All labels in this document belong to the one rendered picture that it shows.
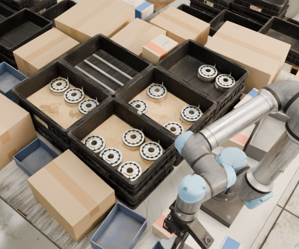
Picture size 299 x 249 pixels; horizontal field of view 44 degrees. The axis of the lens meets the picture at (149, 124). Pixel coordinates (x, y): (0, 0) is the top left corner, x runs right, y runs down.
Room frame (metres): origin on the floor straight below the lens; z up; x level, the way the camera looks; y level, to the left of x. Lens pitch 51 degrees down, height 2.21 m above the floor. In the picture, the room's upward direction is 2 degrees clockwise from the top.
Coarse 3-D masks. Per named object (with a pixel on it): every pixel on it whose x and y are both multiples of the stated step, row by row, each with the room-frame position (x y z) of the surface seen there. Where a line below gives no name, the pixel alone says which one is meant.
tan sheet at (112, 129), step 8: (112, 120) 1.16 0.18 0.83; (120, 120) 1.16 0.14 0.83; (96, 128) 1.10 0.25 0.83; (104, 128) 1.10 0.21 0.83; (112, 128) 1.10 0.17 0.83; (120, 128) 1.11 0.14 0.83; (128, 128) 1.11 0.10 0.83; (104, 136) 1.06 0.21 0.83; (112, 136) 1.06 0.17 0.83; (120, 136) 1.06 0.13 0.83; (112, 144) 1.01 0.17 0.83; (120, 144) 1.01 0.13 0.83; (128, 152) 0.97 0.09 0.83; (136, 152) 0.97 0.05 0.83; (128, 160) 0.93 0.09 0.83; (136, 160) 0.93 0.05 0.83; (144, 168) 0.89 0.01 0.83
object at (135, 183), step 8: (104, 104) 1.17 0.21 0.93; (120, 104) 1.17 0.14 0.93; (96, 112) 1.12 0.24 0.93; (136, 112) 1.13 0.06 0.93; (144, 120) 1.08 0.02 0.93; (72, 128) 1.02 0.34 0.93; (160, 128) 1.04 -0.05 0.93; (72, 136) 0.97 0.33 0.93; (168, 136) 0.99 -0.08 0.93; (80, 144) 0.93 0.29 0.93; (88, 152) 0.90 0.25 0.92; (168, 152) 0.91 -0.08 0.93; (96, 160) 0.87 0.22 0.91; (104, 160) 0.86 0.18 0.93; (160, 160) 0.87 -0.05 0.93; (112, 168) 0.82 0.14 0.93; (152, 168) 0.83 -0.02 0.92; (120, 176) 0.78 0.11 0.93; (144, 176) 0.79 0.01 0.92; (128, 184) 0.76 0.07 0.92; (136, 184) 0.75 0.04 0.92
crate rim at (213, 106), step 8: (136, 80) 1.34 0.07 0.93; (176, 80) 1.35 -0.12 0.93; (192, 88) 1.29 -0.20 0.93; (128, 104) 1.18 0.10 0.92; (216, 104) 1.20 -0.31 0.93; (208, 112) 1.14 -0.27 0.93; (152, 120) 1.08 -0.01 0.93; (200, 120) 1.09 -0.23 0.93; (192, 128) 1.04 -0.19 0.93; (176, 136) 0.99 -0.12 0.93
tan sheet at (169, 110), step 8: (136, 96) 1.32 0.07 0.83; (144, 96) 1.32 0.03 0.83; (168, 96) 1.33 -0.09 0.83; (152, 104) 1.27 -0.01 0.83; (160, 104) 1.27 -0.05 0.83; (168, 104) 1.28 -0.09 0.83; (176, 104) 1.28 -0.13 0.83; (184, 104) 1.28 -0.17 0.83; (152, 112) 1.22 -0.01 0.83; (160, 112) 1.22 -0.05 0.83; (168, 112) 1.22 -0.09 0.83; (176, 112) 1.22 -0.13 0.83; (160, 120) 1.17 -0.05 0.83; (168, 120) 1.17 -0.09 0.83; (176, 120) 1.17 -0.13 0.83; (184, 128) 1.12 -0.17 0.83
